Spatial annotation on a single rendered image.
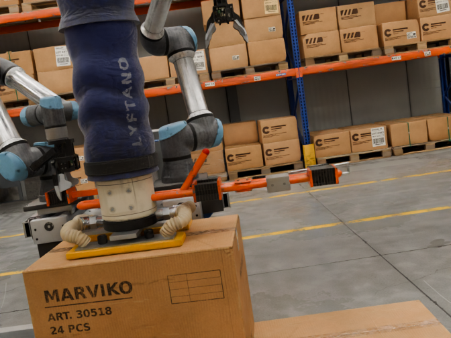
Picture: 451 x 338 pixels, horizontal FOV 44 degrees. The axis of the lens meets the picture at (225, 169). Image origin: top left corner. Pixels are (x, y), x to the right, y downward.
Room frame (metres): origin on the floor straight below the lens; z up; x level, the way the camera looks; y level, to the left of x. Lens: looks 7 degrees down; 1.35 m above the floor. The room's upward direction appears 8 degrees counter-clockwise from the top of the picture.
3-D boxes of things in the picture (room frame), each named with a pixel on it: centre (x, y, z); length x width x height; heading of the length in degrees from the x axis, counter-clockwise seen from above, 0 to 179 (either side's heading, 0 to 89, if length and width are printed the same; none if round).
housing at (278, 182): (1.68, -0.15, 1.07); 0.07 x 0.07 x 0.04; 86
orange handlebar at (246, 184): (1.81, 0.11, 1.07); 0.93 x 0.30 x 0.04; 86
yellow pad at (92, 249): (1.61, 0.32, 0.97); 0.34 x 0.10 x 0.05; 86
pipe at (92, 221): (1.71, 0.31, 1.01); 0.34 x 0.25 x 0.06; 86
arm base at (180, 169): (2.25, 0.19, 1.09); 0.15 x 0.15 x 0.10
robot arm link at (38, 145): (2.23, 0.69, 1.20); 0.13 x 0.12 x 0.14; 143
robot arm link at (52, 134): (1.99, 0.57, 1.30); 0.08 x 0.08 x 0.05
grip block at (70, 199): (1.98, 0.60, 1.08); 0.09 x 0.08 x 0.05; 176
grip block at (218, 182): (1.69, 0.06, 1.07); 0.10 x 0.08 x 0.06; 176
